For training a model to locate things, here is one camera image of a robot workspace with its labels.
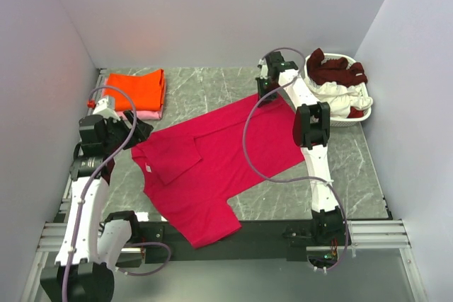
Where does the red garment in basket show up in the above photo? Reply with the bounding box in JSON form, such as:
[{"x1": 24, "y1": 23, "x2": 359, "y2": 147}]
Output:
[{"x1": 348, "y1": 107, "x2": 364, "y2": 119}]

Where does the folded light pink t shirt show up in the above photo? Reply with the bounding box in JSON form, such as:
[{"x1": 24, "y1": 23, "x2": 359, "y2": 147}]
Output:
[{"x1": 101, "y1": 79, "x2": 164, "y2": 120}]

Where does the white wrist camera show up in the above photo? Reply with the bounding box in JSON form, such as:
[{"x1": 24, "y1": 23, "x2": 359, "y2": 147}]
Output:
[
  {"x1": 91, "y1": 95, "x2": 120, "y2": 121},
  {"x1": 258, "y1": 59, "x2": 268, "y2": 79}
]

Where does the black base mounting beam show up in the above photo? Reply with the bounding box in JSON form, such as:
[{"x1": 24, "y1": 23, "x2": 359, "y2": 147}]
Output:
[{"x1": 122, "y1": 220, "x2": 351, "y2": 264}]

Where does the aluminium frame rail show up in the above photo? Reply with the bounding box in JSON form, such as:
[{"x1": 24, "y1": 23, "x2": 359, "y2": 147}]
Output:
[{"x1": 25, "y1": 62, "x2": 410, "y2": 301}]

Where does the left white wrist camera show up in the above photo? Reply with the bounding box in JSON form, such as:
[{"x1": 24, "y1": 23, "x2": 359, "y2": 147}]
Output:
[{"x1": 91, "y1": 95, "x2": 120, "y2": 121}]

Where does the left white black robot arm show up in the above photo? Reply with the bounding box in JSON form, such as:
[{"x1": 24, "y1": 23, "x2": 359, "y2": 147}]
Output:
[{"x1": 40, "y1": 110, "x2": 153, "y2": 301}]

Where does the folded orange t shirt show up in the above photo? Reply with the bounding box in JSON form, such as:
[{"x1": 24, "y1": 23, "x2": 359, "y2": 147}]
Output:
[{"x1": 104, "y1": 69, "x2": 166, "y2": 111}]

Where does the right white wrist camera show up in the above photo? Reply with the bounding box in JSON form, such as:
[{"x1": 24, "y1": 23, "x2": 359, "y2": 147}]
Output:
[{"x1": 258, "y1": 59, "x2": 268, "y2": 79}]

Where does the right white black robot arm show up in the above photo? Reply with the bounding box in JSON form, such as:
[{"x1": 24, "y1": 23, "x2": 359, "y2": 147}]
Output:
[{"x1": 253, "y1": 47, "x2": 347, "y2": 245}]

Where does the white plastic laundry basket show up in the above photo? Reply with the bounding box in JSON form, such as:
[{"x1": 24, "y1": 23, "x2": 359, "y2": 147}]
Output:
[{"x1": 304, "y1": 48, "x2": 374, "y2": 127}]

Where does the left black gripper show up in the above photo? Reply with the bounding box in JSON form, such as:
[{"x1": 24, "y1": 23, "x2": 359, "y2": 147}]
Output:
[{"x1": 103, "y1": 109, "x2": 153, "y2": 153}]

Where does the dark maroon garment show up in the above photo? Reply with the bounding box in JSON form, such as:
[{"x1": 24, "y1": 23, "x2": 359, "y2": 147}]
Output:
[{"x1": 306, "y1": 48, "x2": 368, "y2": 87}]

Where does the white crumpled garment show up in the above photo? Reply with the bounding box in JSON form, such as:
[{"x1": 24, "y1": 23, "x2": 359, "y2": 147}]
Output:
[{"x1": 306, "y1": 81, "x2": 374, "y2": 118}]

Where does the crimson pink t shirt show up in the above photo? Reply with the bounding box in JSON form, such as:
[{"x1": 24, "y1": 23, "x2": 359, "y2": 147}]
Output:
[{"x1": 131, "y1": 95, "x2": 304, "y2": 248}]

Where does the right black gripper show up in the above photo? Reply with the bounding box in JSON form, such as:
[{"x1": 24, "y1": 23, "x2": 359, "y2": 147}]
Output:
[{"x1": 255, "y1": 76, "x2": 280, "y2": 108}]

